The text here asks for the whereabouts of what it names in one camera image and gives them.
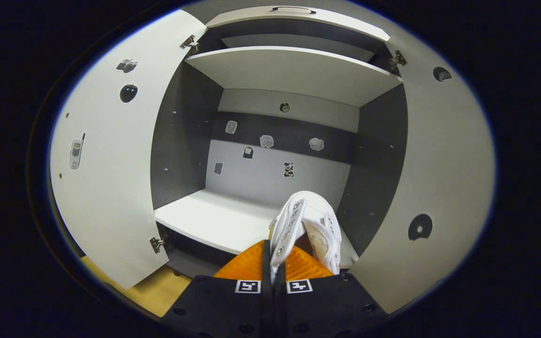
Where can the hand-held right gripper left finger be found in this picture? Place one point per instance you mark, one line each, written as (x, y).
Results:
(266, 270)

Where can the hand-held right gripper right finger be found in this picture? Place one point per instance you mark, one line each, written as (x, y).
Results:
(327, 305)

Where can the white and grey shoe cabinet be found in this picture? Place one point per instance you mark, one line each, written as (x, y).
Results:
(233, 220)

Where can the white canvas shoe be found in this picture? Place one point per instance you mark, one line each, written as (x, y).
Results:
(315, 206)

